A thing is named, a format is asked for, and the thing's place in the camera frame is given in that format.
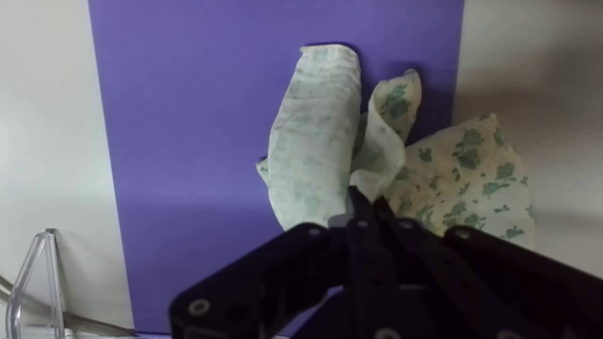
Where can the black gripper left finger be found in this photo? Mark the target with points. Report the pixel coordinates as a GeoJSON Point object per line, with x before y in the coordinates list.
{"type": "Point", "coordinates": [371, 273]}

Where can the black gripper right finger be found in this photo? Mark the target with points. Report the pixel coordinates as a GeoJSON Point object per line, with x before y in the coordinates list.
{"type": "Point", "coordinates": [435, 282]}

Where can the floral green patterned cloth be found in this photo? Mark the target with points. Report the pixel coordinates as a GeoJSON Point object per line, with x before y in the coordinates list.
{"type": "Point", "coordinates": [326, 139]}

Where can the purple paper sheet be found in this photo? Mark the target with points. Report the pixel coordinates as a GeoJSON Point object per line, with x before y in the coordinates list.
{"type": "Point", "coordinates": [189, 92]}

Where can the clear acrylic left stand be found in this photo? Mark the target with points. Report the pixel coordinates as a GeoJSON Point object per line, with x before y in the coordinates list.
{"type": "Point", "coordinates": [36, 305]}

